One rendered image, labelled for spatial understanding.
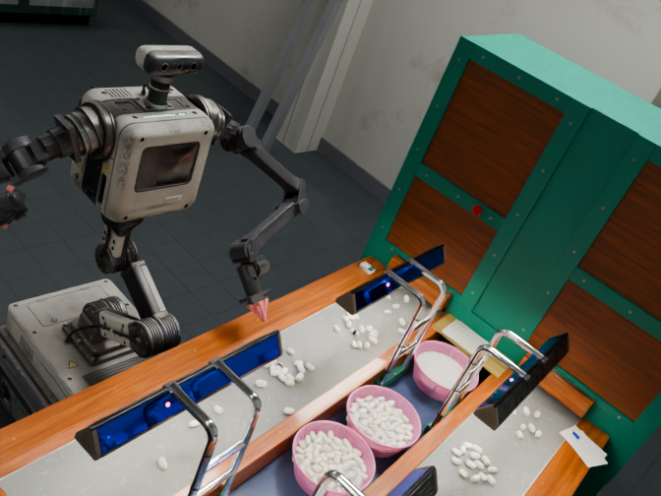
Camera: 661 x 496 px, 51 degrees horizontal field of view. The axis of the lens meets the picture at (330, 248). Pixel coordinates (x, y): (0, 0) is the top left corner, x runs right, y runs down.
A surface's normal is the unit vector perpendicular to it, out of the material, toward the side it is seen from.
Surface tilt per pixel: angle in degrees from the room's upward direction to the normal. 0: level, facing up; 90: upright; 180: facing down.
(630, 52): 90
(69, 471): 0
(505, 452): 0
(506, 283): 90
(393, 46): 90
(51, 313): 0
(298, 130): 90
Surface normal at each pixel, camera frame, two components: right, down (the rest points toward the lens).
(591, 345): -0.60, 0.26
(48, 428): 0.33, -0.79
